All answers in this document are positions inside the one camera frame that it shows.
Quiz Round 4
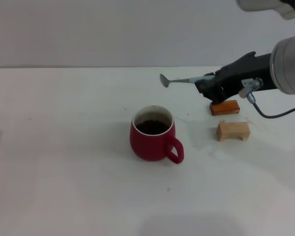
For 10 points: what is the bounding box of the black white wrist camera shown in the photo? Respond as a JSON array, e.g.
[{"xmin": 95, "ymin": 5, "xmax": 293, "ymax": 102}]
[{"xmin": 236, "ymin": 0, "xmax": 295, "ymax": 21}]

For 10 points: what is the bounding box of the blue handled metal spoon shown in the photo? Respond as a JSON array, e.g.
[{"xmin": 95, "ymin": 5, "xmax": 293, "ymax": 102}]
[{"xmin": 159, "ymin": 73, "xmax": 214, "ymax": 89}]

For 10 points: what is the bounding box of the red ceramic coffee cup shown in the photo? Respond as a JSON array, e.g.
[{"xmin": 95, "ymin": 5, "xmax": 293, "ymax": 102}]
[{"xmin": 129, "ymin": 105, "xmax": 185, "ymax": 164}]

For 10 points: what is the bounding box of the dark gripper cable with connector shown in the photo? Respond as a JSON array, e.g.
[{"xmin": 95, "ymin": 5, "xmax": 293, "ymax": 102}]
[{"xmin": 238, "ymin": 77, "xmax": 295, "ymax": 119}]

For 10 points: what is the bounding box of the dark orange wooden block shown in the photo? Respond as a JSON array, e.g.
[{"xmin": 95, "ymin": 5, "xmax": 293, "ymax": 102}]
[{"xmin": 209, "ymin": 99, "xmax": 240, "ymax": 116}]

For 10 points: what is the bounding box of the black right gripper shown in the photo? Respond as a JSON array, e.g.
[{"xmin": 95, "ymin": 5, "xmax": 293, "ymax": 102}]
[{"xmin": 194, "ymin": 51, "xmax": 277, "ymax": 104}]

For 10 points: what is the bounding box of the light wooden arch block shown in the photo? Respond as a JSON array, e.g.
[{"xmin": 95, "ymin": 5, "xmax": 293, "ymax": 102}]
[{"xmin": 216, "ymin": 121, "xmax": 251, "ymax": 142}]

